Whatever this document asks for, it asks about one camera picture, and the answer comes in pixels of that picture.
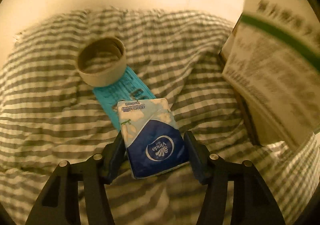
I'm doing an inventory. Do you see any blue white tissue pack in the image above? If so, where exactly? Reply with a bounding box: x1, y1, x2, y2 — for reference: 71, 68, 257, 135
117, 98, 189, 179

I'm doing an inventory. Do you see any teal packet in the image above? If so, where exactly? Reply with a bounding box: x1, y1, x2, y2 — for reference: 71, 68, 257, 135
93, 66, 156, 131

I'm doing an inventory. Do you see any brown cardboard tape ring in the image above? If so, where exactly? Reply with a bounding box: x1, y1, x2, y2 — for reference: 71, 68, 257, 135
75, 36, 128, 88

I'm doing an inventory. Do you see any green white medicine box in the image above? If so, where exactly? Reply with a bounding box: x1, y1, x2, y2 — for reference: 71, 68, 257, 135
220, 0, 319, 150

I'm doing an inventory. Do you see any checkered grey white duvet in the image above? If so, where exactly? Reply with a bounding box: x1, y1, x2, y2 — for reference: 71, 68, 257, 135
1, 8, 319, 224

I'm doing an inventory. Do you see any large open cardboard box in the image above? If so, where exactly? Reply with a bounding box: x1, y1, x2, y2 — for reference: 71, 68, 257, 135
218, 26, 263, 145

